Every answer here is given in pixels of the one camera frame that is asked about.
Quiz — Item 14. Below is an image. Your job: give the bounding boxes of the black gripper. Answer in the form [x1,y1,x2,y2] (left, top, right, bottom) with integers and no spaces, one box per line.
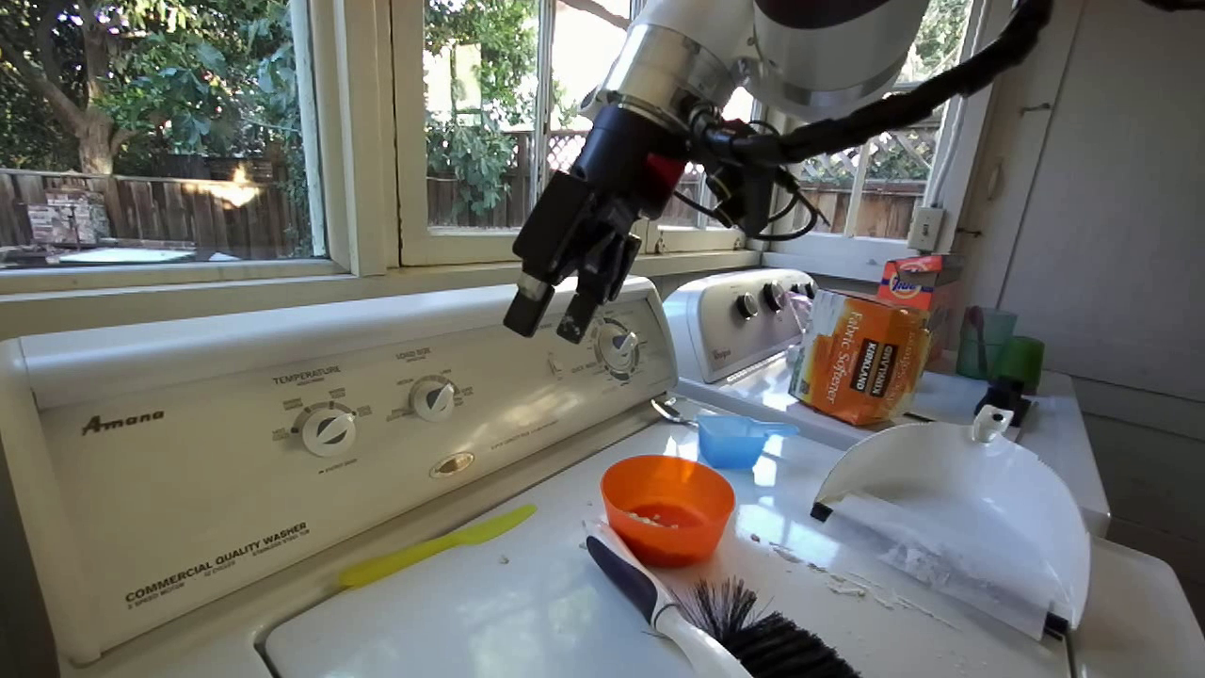
[500,102,689,346]

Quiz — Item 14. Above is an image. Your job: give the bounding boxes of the white load size knob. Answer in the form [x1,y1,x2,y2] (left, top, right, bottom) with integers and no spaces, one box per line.
[408,378,461,425]

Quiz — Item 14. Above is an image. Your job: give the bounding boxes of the large white timer knob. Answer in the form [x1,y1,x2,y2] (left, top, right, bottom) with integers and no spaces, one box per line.
[591,319,644,380]

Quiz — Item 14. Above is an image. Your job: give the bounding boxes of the white temperature knob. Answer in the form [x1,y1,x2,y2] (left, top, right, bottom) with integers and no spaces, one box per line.
[295,405,361,459]

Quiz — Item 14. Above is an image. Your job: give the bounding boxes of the white Amana washing machine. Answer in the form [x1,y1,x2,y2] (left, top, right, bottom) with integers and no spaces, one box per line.
[0,273,1205,678]

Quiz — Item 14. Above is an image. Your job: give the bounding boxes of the white dryer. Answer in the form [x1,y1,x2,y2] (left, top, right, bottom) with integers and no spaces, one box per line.
[661,264,1115,533]

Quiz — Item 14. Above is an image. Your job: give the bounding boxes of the blue measuring cup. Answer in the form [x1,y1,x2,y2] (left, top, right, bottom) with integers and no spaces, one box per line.
[693,406,776,476]

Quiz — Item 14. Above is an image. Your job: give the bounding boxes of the orange plastic bowl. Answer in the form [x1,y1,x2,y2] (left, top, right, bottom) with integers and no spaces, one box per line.
[600,451,737,574]

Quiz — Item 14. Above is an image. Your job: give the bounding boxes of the orange detergent box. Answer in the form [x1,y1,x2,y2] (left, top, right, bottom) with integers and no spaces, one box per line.
[799,252,950,429]

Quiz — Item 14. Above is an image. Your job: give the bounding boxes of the yellow-green plastic spatula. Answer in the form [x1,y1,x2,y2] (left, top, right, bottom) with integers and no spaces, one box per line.
[335,501,543,596]

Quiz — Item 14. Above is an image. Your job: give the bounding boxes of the teal plastic container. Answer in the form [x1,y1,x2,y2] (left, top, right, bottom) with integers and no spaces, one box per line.
[954,303,1019,380]

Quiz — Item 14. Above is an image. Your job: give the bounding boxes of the wooden garden fence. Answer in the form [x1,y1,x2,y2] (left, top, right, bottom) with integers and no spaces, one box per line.
[0,126,947,259]

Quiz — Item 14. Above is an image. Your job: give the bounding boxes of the green plastic cup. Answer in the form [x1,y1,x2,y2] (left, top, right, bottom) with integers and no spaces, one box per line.
[994,331,1046,395]

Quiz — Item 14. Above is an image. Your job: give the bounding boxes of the white dustpan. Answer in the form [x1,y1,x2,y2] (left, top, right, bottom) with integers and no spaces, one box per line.
[806,405,1097,646]

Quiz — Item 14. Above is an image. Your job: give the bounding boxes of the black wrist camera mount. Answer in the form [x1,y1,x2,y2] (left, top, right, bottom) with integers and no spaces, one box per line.
[684,120,795,238]

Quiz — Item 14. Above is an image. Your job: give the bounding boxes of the thin black camera cable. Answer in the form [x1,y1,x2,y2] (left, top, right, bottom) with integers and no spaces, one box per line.
[672,126,830,244]

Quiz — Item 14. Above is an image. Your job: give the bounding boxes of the white wall outlet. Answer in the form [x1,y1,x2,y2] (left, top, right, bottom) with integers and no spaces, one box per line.
[908,199,950,257]

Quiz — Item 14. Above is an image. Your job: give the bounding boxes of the black corrugated cable conduit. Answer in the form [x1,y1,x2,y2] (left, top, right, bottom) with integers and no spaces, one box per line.
[772,0,1060,165]

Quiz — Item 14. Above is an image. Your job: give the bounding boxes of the black bristle white handle brush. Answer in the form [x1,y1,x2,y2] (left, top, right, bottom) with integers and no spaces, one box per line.
[581,534,864,678]

